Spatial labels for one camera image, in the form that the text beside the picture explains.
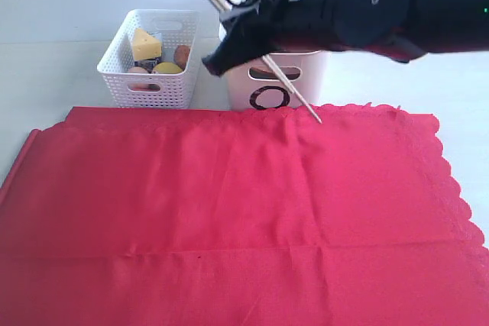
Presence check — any brown wooden plate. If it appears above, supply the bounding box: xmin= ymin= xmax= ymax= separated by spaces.
xmin=248 ymin=66 xmax=302 ymax=80

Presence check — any yellow cheese wedge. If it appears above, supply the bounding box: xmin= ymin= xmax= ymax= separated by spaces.
xmin=131 ymin=28 xmax=163 ymax=61

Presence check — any red table cloth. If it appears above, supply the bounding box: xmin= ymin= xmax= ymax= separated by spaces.
xmin=1 ymin=105 xmax=488 ymax=325

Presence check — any brown egg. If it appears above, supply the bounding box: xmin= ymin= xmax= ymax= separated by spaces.
xmin=127 ymin=66 xmax=149 ymax=74

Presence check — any light wooden chopstick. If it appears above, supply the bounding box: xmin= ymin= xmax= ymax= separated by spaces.
xmin=171 ymin=0 xmax=324 ymax=124

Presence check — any yellow lemon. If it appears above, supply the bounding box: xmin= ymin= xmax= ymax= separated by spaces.
xmin=152 ymin=62 xmax=183 ymax=75

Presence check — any white perforated plastic basket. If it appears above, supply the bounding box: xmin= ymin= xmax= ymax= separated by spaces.
xmin=97 ymin=9 xmax=199 ymax=109

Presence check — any white blue packet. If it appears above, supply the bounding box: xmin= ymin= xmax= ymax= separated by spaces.
xmin=134 ymin=32 xmax=164 ymax=73

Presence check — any cream plastic bin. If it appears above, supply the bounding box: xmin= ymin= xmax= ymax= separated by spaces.
xmin=225 ymin=51 xmax=328 ymax=111

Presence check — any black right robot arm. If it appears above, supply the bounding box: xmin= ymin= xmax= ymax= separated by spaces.
xmin=203 ymin=0 xmax=488 ymax=76

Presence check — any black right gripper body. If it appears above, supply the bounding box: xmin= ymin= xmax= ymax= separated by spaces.
xmin=219 ymin=0 xmax=344 ymax=55

